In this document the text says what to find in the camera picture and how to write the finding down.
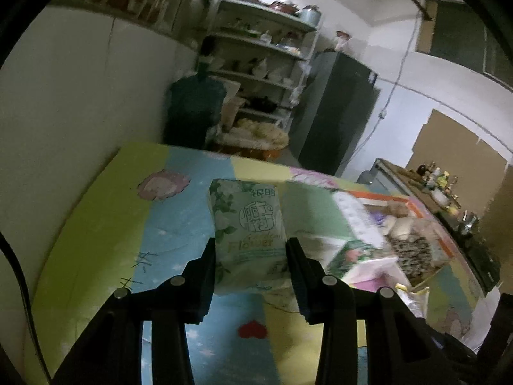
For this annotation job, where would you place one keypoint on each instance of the pale yellow lumpy pile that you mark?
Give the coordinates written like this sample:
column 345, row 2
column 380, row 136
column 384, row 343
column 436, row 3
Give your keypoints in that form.
column 260, row 130

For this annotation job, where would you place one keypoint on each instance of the large floral tissue pack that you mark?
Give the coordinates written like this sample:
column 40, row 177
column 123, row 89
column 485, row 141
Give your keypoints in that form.
column 360, row 244

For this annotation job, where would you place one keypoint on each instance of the colourful cartoon printed bed sheet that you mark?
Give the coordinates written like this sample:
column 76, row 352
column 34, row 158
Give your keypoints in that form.
column 120, row 192

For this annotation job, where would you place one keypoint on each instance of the translucent plastic container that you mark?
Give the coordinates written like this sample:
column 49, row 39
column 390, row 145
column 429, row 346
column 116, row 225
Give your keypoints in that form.
column 233, row 114

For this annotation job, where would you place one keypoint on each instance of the orange rimmed cardboard box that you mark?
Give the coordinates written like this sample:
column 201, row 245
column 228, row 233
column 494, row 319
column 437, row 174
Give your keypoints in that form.
column 441, row 244

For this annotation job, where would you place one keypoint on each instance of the row of small jars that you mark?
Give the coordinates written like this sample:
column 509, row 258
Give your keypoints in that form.
column 264, row 40

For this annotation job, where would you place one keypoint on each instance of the group of condiment bottles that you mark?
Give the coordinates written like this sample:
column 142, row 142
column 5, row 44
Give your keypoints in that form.
column 437, row 178

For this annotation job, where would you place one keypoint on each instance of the row of white bowls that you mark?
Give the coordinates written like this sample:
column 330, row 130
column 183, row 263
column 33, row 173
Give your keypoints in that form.
column 260, row 72

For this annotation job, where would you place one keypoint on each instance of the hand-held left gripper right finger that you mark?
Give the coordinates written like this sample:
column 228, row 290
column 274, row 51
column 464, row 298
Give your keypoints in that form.
column 302, row 288

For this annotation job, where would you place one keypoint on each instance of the kitchen counter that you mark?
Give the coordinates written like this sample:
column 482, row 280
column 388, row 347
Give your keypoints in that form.
column 396, row 172

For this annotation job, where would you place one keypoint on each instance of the cardboard sheet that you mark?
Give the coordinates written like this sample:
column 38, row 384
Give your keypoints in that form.
column 461, row 144

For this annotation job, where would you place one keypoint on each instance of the peach fluffy plush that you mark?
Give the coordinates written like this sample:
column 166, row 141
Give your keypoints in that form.
column 398, row 210

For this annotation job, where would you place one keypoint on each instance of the cream teddy bear plush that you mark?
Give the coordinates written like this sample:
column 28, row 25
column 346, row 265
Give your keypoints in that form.
column 404, row 227

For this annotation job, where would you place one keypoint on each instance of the leopard print cloth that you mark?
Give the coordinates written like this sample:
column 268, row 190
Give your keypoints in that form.
column 412, row 254

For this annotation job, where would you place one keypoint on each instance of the white metal shelf rack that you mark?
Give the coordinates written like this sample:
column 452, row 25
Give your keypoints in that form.
column 264, row 44

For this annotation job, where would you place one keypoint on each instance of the dark grey fridge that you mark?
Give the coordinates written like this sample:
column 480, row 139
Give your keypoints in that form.
column 336, row 112

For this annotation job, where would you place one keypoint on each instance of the white bowl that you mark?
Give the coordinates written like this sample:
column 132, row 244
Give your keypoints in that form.
column 441, row 197

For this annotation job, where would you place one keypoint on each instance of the stacked pots with lids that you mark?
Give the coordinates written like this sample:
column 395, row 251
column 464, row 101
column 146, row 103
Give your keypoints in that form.
column 284, row 6

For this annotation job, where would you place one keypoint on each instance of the black wok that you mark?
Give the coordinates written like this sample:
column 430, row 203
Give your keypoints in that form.
column 263, row 105

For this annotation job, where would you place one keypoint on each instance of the glass jar with red lid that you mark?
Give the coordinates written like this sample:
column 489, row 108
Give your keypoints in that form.
column 343, row 40

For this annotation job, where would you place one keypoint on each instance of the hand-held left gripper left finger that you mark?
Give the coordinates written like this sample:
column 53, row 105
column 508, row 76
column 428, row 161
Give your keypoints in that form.
column 204, row 284

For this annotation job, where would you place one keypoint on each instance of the small shiny metal object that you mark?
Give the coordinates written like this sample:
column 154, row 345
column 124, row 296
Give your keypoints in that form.
column 469, row 222

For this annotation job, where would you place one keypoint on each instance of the pale blue kettle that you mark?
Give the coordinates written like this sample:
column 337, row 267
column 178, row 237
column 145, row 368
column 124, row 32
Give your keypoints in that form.
column 312, row 15

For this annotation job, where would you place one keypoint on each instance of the green screened window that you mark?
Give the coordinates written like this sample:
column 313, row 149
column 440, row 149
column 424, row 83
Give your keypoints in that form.
column 469, row 40

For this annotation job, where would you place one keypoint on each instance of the orange stool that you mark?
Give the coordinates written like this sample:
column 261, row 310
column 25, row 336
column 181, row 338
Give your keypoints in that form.
column 260, row 154

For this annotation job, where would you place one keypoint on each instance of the black stove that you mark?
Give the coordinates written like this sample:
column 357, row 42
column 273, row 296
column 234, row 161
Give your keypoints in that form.
column 481, row 256

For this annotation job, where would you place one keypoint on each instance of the small white tissue pack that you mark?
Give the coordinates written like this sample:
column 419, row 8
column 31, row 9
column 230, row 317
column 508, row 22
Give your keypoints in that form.
column 248, row 224

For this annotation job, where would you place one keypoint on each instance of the dark green water jug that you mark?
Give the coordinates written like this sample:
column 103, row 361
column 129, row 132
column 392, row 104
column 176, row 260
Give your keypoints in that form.
column 194, row 104

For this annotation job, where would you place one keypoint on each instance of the pale green cardboard box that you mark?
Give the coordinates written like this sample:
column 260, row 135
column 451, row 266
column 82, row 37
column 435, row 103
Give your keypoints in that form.
column 312, row 212

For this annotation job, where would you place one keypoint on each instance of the round woven tray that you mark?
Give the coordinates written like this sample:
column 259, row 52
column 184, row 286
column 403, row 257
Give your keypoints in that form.
column 248, row 142

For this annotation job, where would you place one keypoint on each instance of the grey gas cylinder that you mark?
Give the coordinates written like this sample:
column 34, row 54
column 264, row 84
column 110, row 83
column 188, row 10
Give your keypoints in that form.
column 366, row 177

